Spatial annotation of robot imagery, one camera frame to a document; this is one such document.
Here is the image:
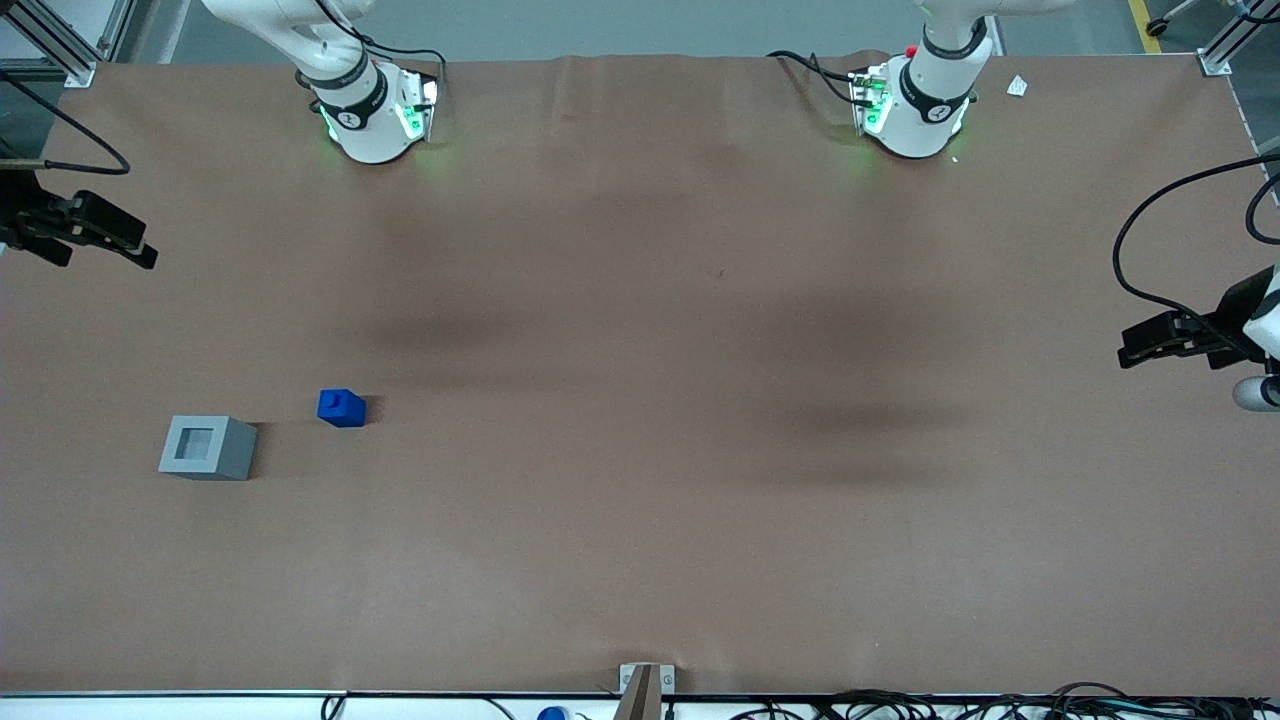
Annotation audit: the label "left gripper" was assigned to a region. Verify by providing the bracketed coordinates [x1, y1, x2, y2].
[1118, 266, 1280, 369]

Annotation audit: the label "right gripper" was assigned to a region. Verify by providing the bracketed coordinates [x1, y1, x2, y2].
[0, 170, 158, 269]

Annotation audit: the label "blue plastic block part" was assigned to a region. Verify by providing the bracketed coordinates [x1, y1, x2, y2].
[317, 389, 367, 429]

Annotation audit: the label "gray square base block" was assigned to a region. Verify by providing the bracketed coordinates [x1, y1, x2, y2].
[158, 415, 259, 482]

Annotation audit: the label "black caster leg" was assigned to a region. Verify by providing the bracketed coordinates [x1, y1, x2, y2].
[1145, 0, 1203, 39]

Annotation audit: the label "large table cover mat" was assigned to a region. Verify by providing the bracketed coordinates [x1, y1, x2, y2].
[0, 50, 1280, 697]

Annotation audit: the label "brown wooden beam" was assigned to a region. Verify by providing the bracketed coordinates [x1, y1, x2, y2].
[612, 665, 663, 720]

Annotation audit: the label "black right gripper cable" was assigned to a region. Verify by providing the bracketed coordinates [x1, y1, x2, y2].
[0, 72, 132, 177]

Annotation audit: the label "long black left gripper cable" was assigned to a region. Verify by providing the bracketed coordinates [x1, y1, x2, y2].
[1112, 154, 1280, 339]

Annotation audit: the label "short black cable loop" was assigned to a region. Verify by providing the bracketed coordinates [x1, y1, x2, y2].
[1244, 170, 1280, 247]

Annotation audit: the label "aluminium frame post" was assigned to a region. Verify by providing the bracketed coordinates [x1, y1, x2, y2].
[0, 0, 137, 89]
[1199, 0, 1280, 77]

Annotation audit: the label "tangled black floor cables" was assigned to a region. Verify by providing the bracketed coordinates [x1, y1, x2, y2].
[728, 683, 1280, 720]

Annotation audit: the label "black left arm base cable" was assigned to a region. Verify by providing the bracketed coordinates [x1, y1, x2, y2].
[767, 49, 873, 107]

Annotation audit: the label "metal table edge bracket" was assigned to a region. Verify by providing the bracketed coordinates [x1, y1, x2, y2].
[619, 663, 676, 696]

